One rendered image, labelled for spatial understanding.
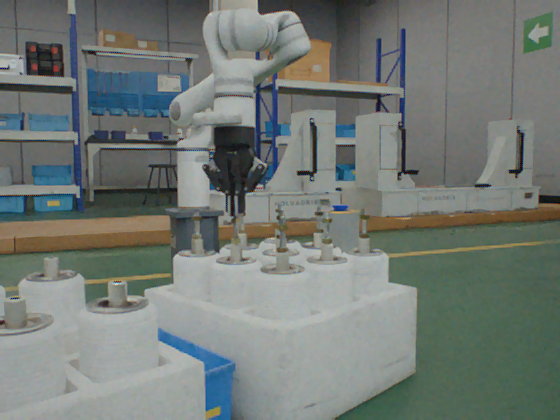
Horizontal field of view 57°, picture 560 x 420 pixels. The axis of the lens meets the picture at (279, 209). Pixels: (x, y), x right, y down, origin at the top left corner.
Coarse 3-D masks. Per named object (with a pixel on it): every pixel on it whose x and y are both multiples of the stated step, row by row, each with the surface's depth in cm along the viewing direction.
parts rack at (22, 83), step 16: (0, 80) 484; (16, 80) 489; (32, 80) 494; (48, 80) 500; (64, 80) 506; (80, 144) 516; (80, 160) 517; (80, 176) 518; (0, 192) 491; (16, 192) 496; (32, 192) 501; (48, 192) 507; (64, 192) 513; (80, 192) 519; (80, 208) 521
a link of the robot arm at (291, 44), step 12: (300, 24) 118; (288, 36) 115; (300, 36) 116; (276, 48) 117; (288, 48) 116; (300, 48) 116; (240, 60) 129; (252, 60) 128; (276, 60) 119; (288, 60) 118; (264, 72) 123; (276, 72) 125
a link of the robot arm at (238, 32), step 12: (228, 12) 89; (240, 12) 88; (252, 12) 88; (228, 24) 88; (240, 24) 87; (252, 24) 87; (264, 24) 96; (228, 36) 88; (240, 36) 88; (252, 36) 88; (264, 36) 96; (228, 48) 90; (240, 48) 90; (252, 48) 91
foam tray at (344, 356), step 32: (160, 288) 104; (160, 320) 100; (192, 320) 92; (224, 320) 86; (256, 320) 82; (320, 320) 82; (352, 320) 88; (384, 320) 96; (224, 352) 86; (256, 352) 81; (288, 352) 77; (320, 352) 82; (352, 352) 89; (384, 352) 96; (256, 384) 81; (288, 384) 77; (320, 384) 83; (352, 384) 89; (384, 384) 97; (256, 416) 82; (288, 416) 78; (320, 416) 83
